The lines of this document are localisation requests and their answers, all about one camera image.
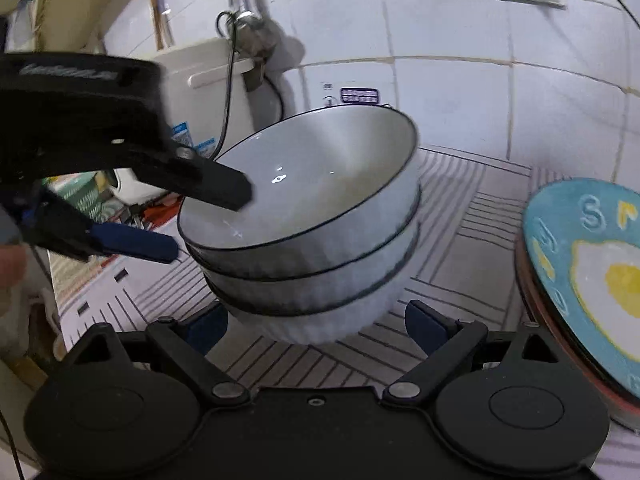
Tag metal gas valve pipe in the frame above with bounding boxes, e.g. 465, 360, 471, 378
229, 0, 278, 92

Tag blue fried egg plate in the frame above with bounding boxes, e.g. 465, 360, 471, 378
522, 178, 639, 398

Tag white bowl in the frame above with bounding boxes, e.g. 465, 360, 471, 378
206, 233, 420, 346
188, 192, 422, 316
177, 105, 420, 278

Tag person's left hand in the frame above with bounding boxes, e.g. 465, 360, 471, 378
0, 244, 27, 316

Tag pink rimmed bunny plate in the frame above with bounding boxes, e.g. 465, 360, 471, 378
514, 234, 639, 434

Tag grey striped counter mat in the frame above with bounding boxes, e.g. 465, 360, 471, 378
49, 144, 640, 480

